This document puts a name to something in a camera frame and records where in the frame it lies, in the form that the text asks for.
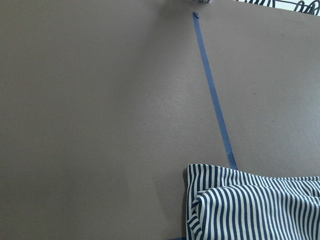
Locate blue white striped polo shirt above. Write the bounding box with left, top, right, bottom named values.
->
left=186, top=164, right=320, bottom=240

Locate brown paper table cover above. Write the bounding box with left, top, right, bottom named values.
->
left=0, top=0, right=320, bottom=240

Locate blue tape line lengthwise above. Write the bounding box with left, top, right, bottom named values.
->
left=192, top=12, right=238, bottom=170

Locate blue tape line crosswise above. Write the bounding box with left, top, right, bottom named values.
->
left=167, top=237, right=187, bottom=240

